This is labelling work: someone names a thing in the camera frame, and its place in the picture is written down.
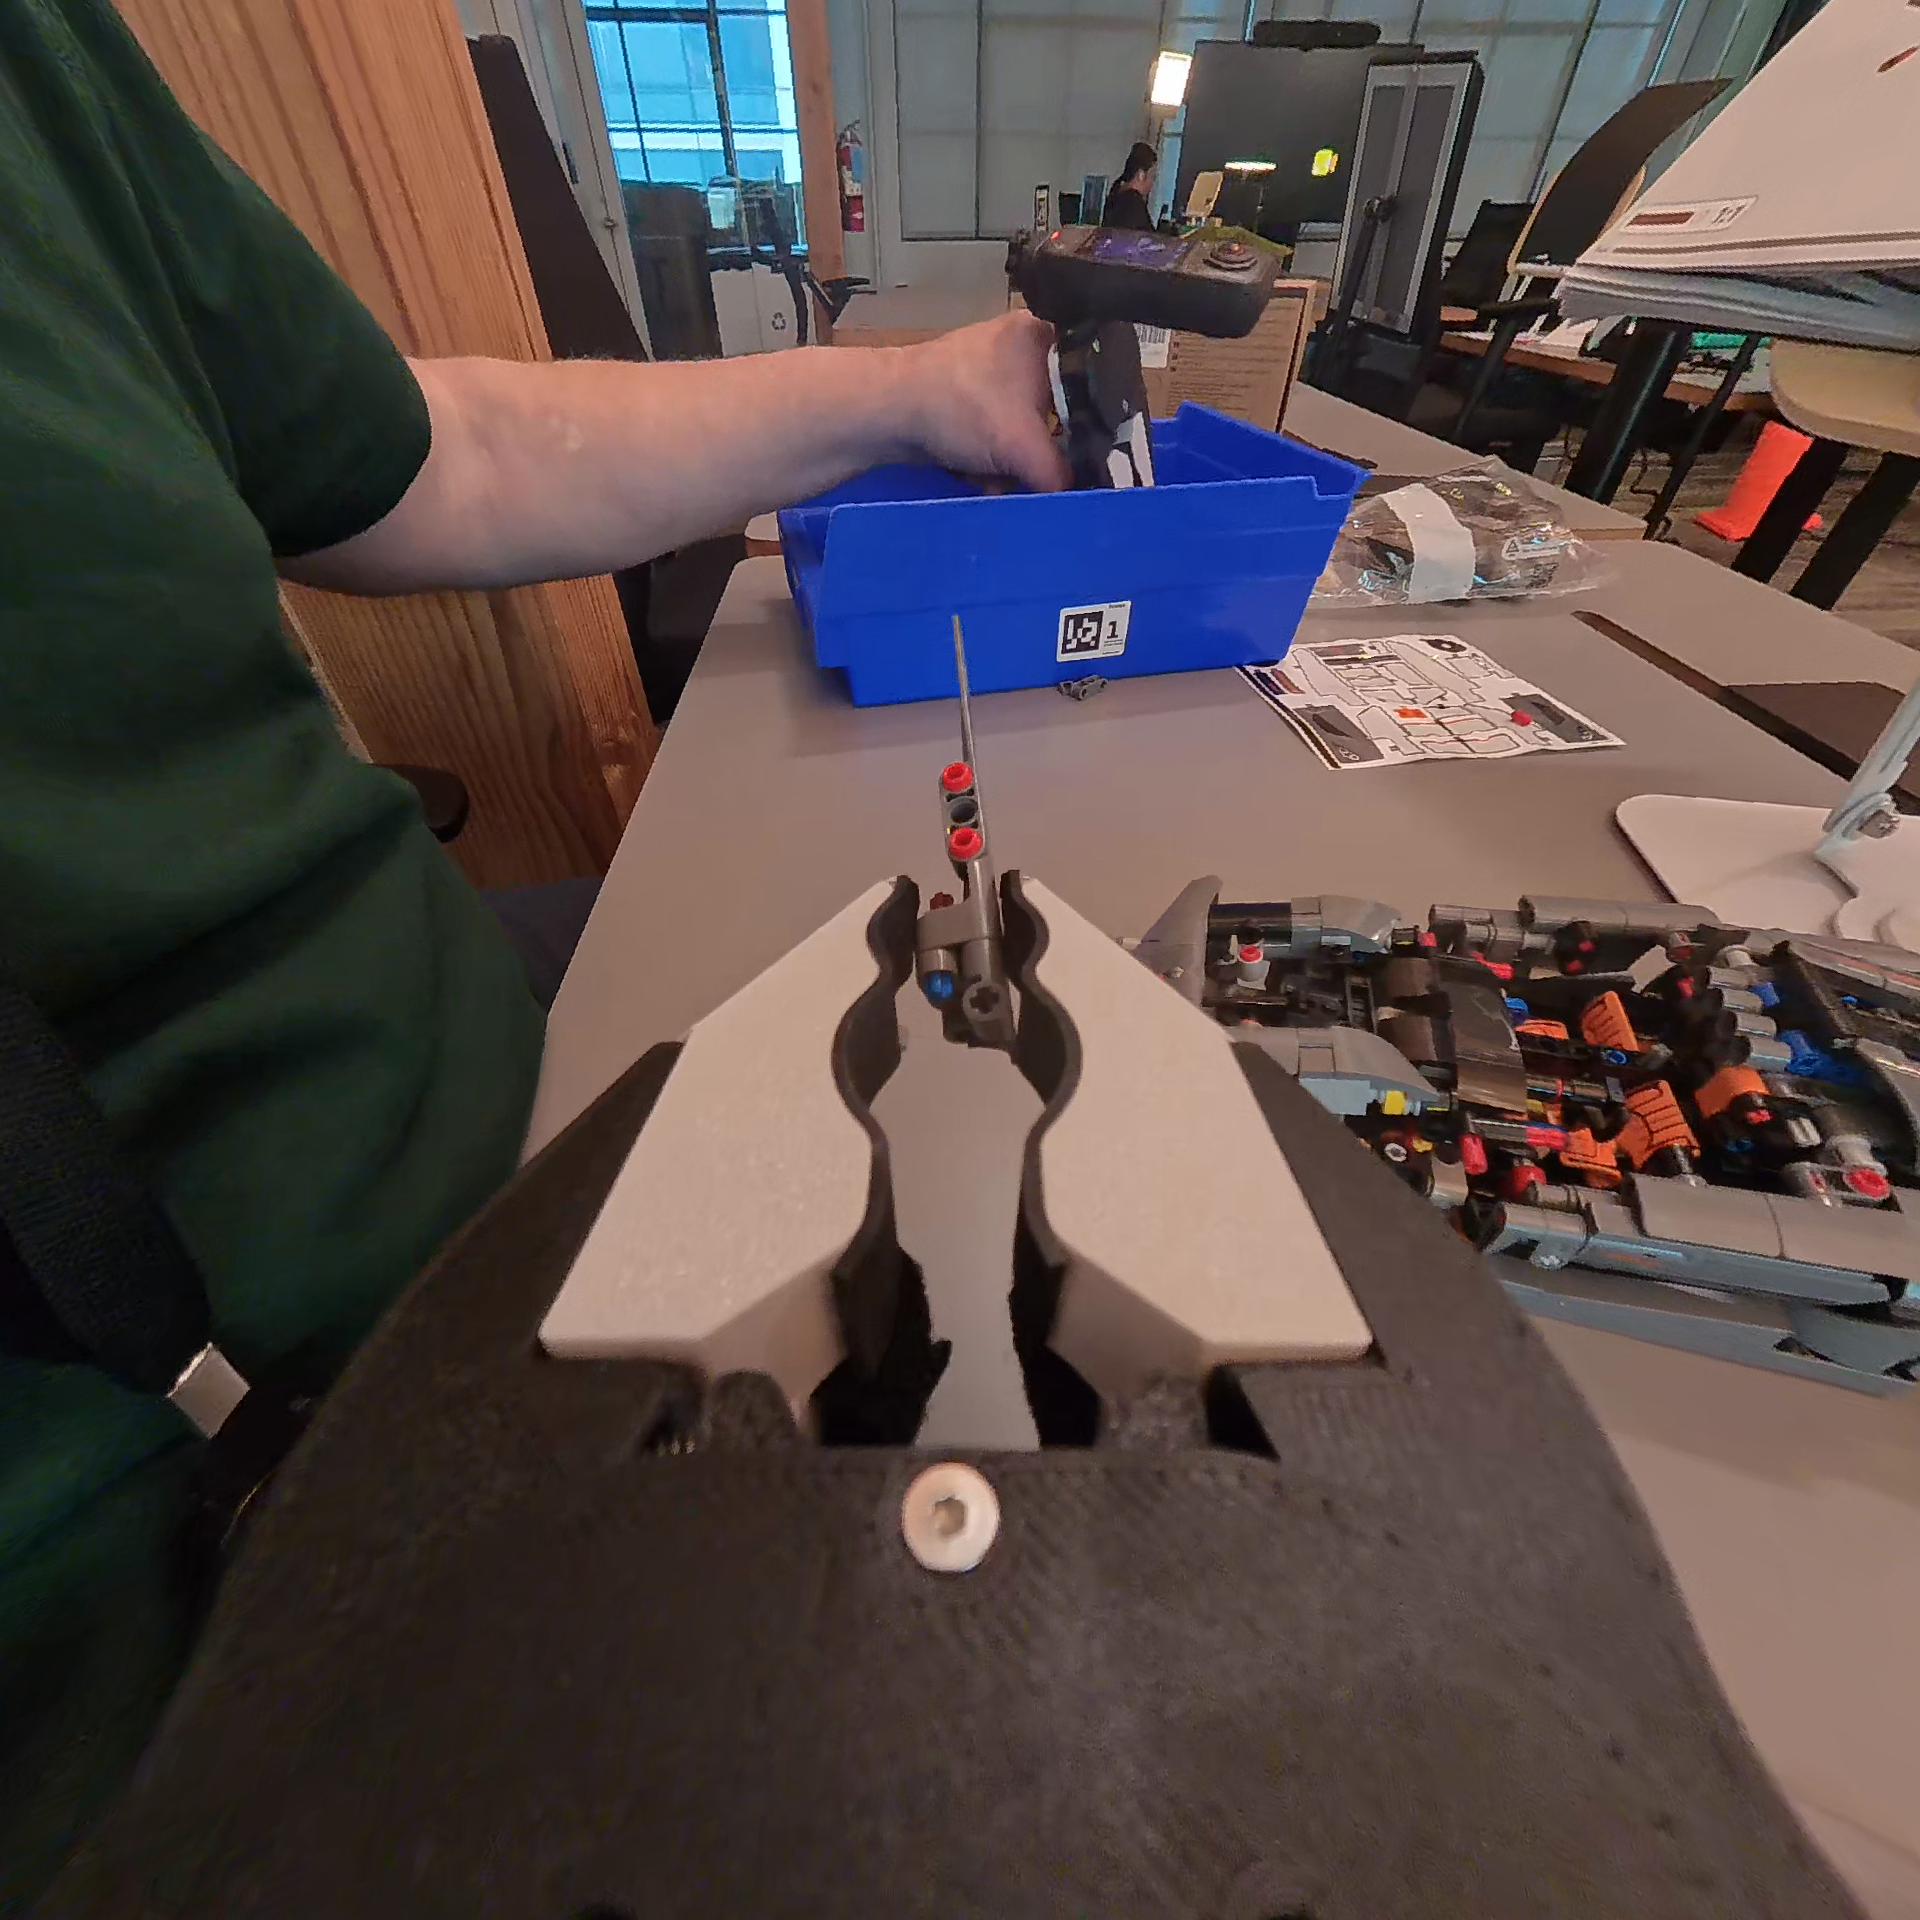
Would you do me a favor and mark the black office chair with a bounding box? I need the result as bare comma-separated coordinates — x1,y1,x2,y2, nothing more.
750,188,876,351

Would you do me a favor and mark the open instruction booklet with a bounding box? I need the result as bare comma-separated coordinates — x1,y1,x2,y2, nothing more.
1553,0,1920,344

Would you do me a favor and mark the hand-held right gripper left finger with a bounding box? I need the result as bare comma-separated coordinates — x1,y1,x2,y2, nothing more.
538,873,925,1425

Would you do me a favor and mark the clear plastic parts bag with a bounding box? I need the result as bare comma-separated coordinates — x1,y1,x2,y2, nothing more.
1302,457,1603,609

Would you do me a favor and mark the black strap with buckle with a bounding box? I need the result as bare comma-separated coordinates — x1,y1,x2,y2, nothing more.
0,974,256,1442

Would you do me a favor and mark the black shell chair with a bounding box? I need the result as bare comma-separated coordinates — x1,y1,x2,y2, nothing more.
1450,76,1735,451

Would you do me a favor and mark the white book stand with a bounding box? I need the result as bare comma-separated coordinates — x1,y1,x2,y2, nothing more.
1618,335,1920,955

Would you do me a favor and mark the wooden column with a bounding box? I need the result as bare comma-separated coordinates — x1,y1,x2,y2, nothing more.
116,0,662,890

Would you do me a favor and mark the long grey lego panel assembly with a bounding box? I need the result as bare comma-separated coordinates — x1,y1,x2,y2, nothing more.
914,613,1026,1050

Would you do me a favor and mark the white sticker sheet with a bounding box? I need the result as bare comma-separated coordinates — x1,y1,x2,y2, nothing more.
1237,632,1626,773

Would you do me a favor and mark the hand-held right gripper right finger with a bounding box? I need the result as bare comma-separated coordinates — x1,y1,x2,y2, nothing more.
1000,867,1381,1373

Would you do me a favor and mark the brown cardboard box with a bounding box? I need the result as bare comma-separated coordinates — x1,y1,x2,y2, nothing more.
1132,276,1325,442

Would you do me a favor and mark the blue plastic bin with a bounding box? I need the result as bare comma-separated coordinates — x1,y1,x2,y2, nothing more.
779,402,1372,707

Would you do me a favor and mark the grey metal cabinet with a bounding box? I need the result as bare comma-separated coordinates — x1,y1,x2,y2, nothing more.
1332,53,1488,340

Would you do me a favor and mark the orange traffic cone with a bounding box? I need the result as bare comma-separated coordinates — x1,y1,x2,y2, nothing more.
1694,420,1826,545

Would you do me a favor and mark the person's torso in green shirt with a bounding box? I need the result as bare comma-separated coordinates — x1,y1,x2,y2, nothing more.
0,0,550,1907

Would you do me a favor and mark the large black display screen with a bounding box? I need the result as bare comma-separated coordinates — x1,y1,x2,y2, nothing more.
1179,35,1372,227

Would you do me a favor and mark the grey and orange lego car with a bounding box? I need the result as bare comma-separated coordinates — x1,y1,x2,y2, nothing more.
1123,873,1920,1395

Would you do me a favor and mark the person's left forearm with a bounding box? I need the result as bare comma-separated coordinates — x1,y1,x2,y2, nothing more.
276,323,916,593

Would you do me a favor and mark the person's left hand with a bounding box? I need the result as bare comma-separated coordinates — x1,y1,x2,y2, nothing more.
896,305,1080,494

